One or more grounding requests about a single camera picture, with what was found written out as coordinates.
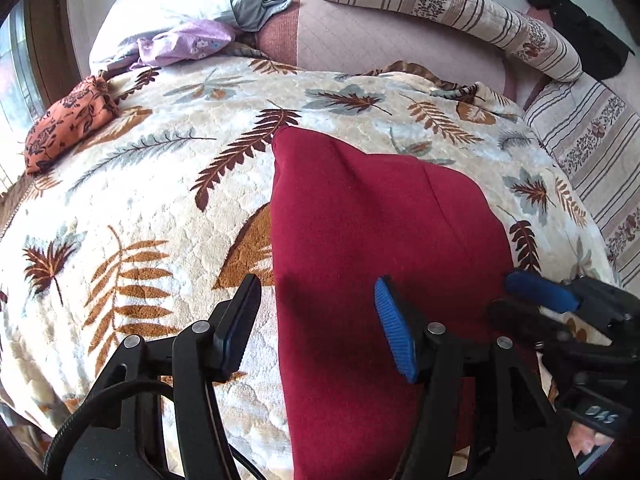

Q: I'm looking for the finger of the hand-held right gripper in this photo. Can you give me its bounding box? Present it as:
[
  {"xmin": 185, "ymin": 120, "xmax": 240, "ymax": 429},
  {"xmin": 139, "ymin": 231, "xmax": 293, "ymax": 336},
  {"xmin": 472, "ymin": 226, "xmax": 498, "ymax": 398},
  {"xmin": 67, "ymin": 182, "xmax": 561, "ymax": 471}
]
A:
[
  {"xmin": 505, "ymin": 269, "xmax": 584, "ymax": 314},
  {"xmin": 486, "ymin": 298, "xmax": 572, "ymax": 349}
]

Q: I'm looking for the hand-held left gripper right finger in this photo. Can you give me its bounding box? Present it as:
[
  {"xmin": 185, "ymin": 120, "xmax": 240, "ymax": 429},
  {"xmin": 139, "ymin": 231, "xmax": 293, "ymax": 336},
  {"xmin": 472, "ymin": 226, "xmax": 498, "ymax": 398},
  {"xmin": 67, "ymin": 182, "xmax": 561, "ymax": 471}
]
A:
[{"xmin": 374, "ymin": 276, "xmax": 576, "ymax": 480}]

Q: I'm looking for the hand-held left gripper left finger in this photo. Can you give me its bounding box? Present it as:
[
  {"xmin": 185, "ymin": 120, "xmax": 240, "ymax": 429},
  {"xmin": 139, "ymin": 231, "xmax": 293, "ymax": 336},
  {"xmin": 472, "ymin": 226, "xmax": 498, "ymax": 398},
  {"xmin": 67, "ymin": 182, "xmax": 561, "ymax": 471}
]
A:
[{"xmin": 45, "ymin": 274, "xmax": 263, "ymax": 480}]

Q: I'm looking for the red garment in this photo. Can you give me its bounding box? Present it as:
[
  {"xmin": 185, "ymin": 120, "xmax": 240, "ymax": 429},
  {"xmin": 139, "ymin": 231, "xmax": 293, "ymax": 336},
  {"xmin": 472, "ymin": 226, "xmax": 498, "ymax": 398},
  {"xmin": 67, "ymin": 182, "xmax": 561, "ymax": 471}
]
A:
[{"xmin": 270, "ymin": 126, "xmax": 541, "ymax": 480}]

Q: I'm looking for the striped floral bedding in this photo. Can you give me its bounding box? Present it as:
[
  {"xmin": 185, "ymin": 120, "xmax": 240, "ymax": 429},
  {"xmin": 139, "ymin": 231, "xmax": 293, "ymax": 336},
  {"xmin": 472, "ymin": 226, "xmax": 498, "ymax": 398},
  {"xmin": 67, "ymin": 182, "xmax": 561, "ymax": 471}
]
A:
[{"xmin": 522, "ymin": 77, "xmax": 640, "ymax": 286}]

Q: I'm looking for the cream leaf-print blanket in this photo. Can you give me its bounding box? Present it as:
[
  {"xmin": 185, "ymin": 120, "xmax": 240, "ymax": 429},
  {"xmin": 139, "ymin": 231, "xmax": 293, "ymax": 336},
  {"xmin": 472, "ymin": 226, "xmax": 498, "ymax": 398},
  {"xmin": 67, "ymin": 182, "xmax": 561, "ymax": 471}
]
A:
[{"xmin": 0, "ymin": 55, "xmax": 618, "ymax": 480}]

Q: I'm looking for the black cloth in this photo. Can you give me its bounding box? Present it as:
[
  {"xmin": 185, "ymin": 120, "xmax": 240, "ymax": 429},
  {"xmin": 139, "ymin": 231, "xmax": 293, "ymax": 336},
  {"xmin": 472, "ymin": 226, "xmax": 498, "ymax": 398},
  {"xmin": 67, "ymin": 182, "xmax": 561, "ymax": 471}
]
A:
[{"xmin": 522, "ymin": 0, "xmax": 636, "ymax": 81}]

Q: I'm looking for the brown quilted bed cover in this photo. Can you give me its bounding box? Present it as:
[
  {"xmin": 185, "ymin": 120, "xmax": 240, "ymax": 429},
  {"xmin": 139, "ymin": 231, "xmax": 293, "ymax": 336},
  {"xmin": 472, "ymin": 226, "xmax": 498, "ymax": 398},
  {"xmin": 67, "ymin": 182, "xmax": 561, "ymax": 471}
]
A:
[{"xmin": 0, "ymin": 172, "xmax": 31, "ymax": 236}]

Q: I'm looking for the orange floral pillow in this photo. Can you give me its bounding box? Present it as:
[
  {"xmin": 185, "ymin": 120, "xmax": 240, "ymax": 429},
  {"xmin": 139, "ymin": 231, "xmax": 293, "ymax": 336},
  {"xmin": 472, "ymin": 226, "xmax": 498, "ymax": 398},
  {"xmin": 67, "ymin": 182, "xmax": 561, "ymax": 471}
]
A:
[{"xmin": 24, "ymin": 75, "xmax": 121, "ymax": 175}]

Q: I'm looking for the pink quilted bed sheet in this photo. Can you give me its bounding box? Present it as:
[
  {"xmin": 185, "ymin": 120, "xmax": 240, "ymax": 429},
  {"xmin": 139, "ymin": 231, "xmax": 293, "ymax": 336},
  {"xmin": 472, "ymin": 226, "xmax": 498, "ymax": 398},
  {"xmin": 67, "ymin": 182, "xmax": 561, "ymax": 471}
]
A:
[{"xmin": 257, "ymin": 0, "xmax": 546, "ymax": 111}]

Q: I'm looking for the purple floral cloth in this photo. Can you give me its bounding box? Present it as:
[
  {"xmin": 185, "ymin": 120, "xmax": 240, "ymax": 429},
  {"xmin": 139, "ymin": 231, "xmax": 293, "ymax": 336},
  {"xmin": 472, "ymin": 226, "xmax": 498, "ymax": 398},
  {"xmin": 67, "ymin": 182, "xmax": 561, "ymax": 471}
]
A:
[{"xmin": 132, "ymin": 19, "xmax": 237, "ymax": 68}]

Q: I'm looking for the striped floral bolster pillow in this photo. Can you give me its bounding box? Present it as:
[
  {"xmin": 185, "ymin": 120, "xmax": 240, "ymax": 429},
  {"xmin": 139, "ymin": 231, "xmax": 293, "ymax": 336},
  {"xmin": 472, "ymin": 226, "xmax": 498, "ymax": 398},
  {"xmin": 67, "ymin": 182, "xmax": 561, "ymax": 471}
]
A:
[{"xmin": 310, "ymin": 0, "xmax": 583, "ymax": 82}]

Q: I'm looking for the stained glass window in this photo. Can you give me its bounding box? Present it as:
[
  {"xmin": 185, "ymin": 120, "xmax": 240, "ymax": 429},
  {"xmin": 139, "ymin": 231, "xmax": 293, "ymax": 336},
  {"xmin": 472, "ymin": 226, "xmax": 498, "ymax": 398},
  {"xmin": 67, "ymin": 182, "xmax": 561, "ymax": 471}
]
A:
[{"xmin": 0, "ymin": 5, "xmax": 46, "ymax": 186}]

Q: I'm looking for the pale blue-grey quilt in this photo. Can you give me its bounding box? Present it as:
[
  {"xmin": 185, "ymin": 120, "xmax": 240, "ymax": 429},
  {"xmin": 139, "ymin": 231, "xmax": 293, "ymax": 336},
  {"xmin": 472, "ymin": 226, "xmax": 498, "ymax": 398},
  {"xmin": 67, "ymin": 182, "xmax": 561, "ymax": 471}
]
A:
[{"xmin": 89, "ymin": 0, "xmax": 301, "ymax": 73}]

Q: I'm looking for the black ribbed cable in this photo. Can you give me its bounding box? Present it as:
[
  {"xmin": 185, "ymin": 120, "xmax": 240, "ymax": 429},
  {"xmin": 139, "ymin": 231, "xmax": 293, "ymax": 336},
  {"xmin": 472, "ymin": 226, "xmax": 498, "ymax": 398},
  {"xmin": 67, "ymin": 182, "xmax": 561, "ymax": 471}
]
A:
[{"xmin": 44, "ymin": 380, "xmax": 173, "ymax": 480}]

